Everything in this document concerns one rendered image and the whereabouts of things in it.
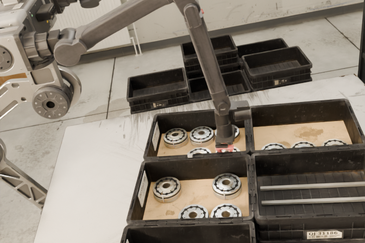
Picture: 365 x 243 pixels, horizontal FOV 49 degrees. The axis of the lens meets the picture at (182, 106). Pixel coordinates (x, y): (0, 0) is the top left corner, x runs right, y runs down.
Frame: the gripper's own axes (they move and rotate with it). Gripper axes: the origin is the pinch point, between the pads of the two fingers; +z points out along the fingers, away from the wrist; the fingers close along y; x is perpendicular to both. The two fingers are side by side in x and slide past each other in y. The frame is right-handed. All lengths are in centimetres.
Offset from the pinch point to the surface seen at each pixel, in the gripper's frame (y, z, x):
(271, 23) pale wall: 318, 68, -13
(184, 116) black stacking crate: 19.1, -4.7, 19.6
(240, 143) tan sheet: 10.9, 3.7, -3.9
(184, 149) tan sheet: 7.5, 3.9, 19.0
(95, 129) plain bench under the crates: 40, 16, 76
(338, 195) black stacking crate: -16.6, 5.0, -38.1
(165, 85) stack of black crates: 118, 33, 58
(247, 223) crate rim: -38.3, -4.1, -10.0
